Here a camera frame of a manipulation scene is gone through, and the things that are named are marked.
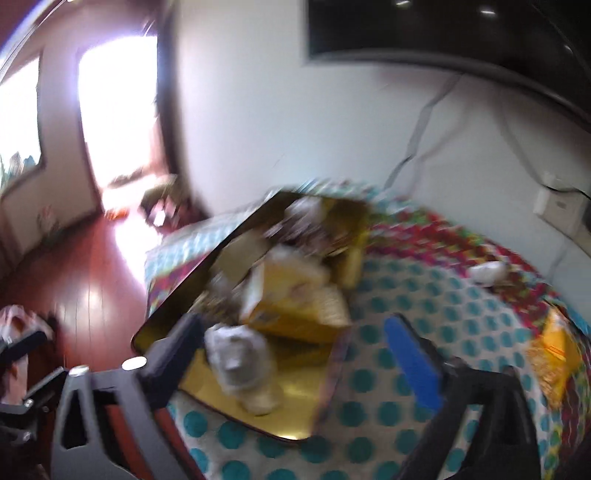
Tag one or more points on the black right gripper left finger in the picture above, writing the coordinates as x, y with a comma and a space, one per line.
78, 448

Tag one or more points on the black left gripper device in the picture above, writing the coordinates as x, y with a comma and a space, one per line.
31, 386

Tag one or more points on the brown chocolate snack bag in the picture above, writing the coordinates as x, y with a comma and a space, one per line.
320, 226

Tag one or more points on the gold tin box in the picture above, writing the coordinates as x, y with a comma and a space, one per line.
308, 357

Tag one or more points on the crumpled white tissue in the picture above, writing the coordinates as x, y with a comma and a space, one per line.
243, 366

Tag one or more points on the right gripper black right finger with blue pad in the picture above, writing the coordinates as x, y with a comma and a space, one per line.
504, 445

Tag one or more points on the white wall socket plate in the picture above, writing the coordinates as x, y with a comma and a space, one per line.
559, 207

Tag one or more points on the black wall television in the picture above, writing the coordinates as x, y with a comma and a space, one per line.
541, 48

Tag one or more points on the colourful polka dot cloth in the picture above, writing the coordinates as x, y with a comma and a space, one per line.
416, 264

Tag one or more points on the white crumpled paper ball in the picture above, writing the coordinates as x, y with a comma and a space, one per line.
488, 274

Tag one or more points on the yellow snack bag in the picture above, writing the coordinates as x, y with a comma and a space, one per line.
554, 356

